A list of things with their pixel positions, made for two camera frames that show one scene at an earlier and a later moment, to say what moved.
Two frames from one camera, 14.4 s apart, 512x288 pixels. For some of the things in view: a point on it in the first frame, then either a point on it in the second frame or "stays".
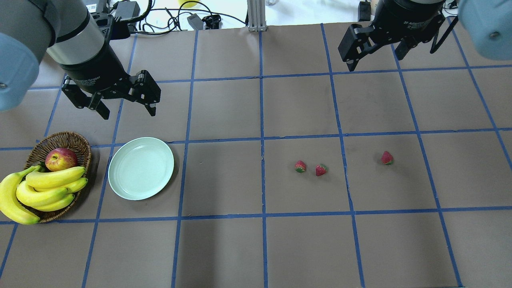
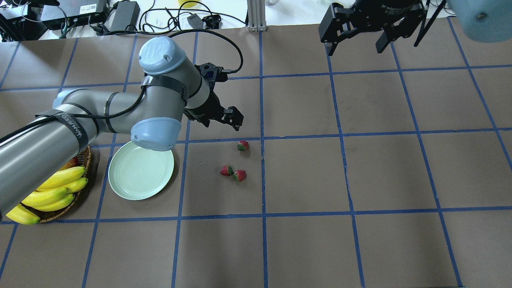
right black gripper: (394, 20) to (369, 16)
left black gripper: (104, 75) to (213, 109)
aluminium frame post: (256, 13) stays
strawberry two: (321, 169) to (240, 175)
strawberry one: (300, 166) to (227, 170)
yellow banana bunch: (43, 191) stays
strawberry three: (387, 158) to (242, 145)
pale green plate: (141, 168) stays
